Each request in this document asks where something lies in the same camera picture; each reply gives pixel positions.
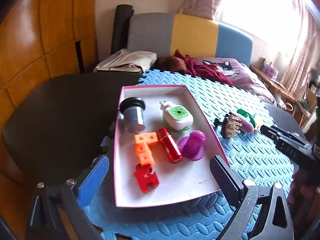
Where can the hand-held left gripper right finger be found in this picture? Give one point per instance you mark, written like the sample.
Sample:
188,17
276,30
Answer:
225,180

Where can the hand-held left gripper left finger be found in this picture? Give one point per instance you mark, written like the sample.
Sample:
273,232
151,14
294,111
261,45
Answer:
95,177

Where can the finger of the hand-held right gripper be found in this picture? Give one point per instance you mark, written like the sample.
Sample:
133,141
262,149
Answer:
290,134
268,133

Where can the green plastic stand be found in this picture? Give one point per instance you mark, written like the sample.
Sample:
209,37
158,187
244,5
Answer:
243,112

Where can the brown studded massage brush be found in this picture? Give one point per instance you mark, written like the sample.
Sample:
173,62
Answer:
228,127

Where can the magenta silicone brush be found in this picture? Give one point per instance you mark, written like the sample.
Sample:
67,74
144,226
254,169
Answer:
192,145

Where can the pink cardboard box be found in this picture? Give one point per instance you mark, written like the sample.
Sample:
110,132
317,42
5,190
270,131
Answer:
175,187

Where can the red puzzle piece block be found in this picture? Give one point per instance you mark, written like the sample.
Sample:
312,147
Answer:
146,180

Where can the orange cube blocks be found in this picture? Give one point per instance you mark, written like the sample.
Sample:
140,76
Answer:
143,140

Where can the red cylinder bottle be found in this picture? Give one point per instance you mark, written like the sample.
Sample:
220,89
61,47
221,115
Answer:
170,146

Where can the white green plastic gadget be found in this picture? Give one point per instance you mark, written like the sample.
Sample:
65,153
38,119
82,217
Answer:
177,115

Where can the person's right hand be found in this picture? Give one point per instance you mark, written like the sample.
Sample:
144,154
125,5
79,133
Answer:
298,195

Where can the blue foam puzzle mat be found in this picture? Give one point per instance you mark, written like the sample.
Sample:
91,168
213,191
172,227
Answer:
250,160

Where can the wooden bedside shelf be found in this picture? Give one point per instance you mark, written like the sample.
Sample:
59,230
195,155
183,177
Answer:
282,90

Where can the pink blanket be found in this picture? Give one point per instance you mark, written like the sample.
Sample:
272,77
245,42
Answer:
257,87

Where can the purple box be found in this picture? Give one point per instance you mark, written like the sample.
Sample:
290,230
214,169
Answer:
270,67

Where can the purple cat print pillow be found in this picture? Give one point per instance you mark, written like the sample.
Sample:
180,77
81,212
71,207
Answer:
237,70

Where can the long pink curtain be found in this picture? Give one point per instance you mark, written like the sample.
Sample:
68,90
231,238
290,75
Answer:
300,50

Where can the dark red cloth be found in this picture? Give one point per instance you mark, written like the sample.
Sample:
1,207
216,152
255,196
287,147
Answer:
200,70

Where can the brown cushion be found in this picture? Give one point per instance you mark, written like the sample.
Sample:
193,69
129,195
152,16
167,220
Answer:
170,63

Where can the window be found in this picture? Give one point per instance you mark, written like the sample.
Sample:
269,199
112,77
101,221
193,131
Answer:
260,10

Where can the grey yellow blue headboard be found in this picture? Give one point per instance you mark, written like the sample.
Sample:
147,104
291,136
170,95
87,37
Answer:
190,35

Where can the short pink curtain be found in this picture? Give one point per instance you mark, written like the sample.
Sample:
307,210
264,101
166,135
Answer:
200,0

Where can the wooden wardrobe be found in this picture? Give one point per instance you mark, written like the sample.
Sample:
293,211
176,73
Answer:
37,30

